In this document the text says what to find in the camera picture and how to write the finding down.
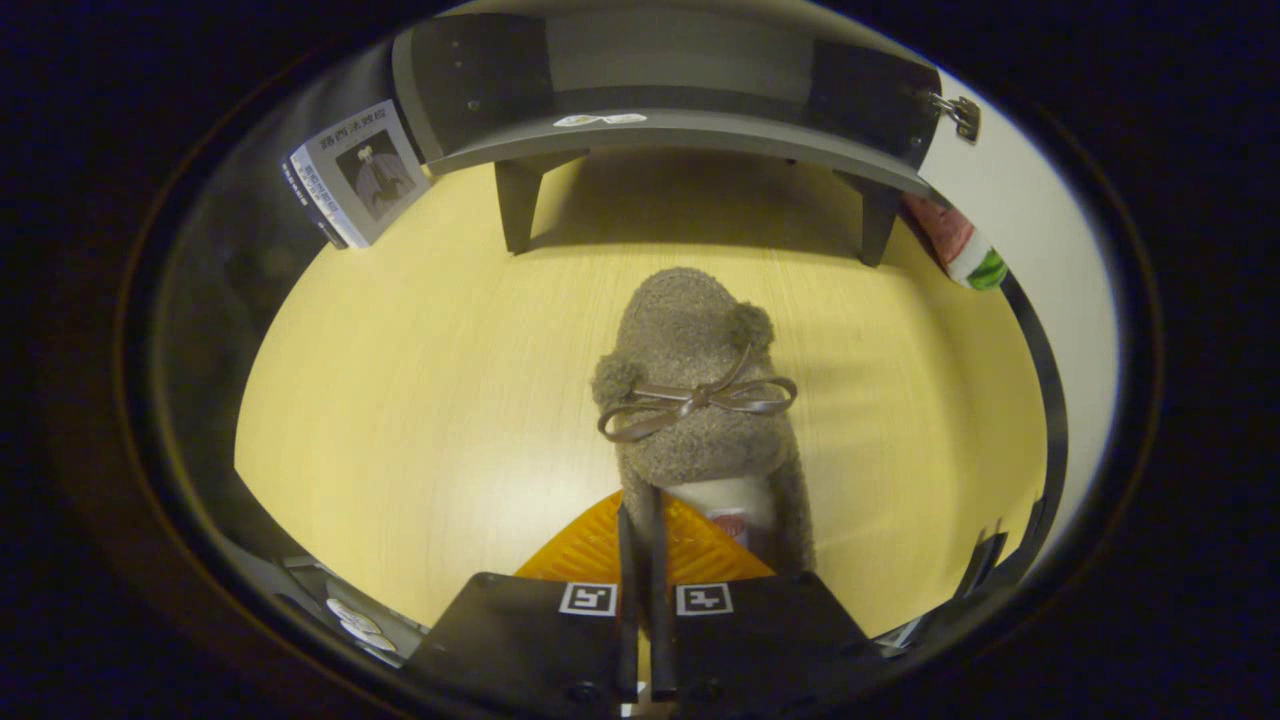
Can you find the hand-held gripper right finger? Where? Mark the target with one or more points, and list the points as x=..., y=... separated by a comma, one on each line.
x=660, y=600

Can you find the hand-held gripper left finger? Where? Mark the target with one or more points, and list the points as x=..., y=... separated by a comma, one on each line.
x=627, y=600

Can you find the brown fuzzy shoe with bow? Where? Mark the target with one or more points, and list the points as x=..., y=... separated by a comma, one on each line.
x=690, y=330

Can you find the grey shoe cabinet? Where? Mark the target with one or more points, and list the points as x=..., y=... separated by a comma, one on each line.
x=650, y=130

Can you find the metal cabinet hinge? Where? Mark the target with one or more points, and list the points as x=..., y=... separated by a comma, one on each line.
x=958, y=112

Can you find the watermelon print plush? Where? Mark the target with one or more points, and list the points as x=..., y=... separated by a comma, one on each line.
x=960, y=250

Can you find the white book with grey picture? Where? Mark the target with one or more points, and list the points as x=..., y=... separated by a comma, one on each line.
x=365, y=170

